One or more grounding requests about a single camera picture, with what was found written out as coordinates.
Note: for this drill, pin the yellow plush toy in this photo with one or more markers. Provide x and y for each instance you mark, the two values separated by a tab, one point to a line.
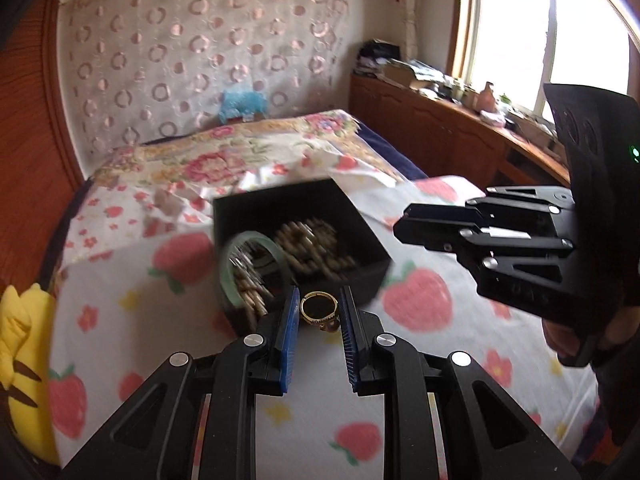
25	340

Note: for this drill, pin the white lace window curtain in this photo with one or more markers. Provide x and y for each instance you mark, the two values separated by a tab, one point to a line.
425	5

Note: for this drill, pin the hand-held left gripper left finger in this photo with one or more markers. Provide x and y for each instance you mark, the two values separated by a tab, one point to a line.
289	330

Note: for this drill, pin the circle pattern sheer curtain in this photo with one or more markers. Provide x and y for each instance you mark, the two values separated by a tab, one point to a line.
200	35

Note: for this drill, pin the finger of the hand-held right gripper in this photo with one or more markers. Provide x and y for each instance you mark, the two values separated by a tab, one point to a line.
450	214
500	247

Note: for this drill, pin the black jewelry box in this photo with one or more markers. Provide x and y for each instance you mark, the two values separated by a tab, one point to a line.
365	285

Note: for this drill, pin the wooden frame window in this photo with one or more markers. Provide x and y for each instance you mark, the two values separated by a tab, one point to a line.
510	35

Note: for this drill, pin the floral beige quilt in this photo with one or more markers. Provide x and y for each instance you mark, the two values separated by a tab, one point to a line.
225	150

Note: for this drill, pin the pile of papers and boxes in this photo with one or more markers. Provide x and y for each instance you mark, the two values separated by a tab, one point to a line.
415	72

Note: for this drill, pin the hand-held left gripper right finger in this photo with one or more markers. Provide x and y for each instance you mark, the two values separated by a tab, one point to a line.
348	330

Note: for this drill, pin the dark blue bed sheet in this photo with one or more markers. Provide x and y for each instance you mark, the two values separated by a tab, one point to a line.
395	155

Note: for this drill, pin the blue plush toy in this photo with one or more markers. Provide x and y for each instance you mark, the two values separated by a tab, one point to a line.
242	102

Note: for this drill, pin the pink ceramic figurine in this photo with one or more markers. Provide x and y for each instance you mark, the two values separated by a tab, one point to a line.
487	97

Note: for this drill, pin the green jade bangle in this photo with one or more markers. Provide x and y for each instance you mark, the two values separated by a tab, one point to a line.
272	245

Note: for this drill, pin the strawberry print bed sheet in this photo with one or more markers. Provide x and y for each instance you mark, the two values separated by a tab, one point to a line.
150	320

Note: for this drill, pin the wooden headboard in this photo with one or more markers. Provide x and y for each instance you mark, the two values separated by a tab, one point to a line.
45	135

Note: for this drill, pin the silver engraved bangle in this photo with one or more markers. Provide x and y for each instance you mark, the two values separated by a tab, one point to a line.
245	260

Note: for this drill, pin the wooden window cabinet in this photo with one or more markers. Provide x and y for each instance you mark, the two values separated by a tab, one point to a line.
450	135

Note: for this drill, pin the person's right hand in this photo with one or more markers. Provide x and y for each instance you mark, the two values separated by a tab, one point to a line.
552	337

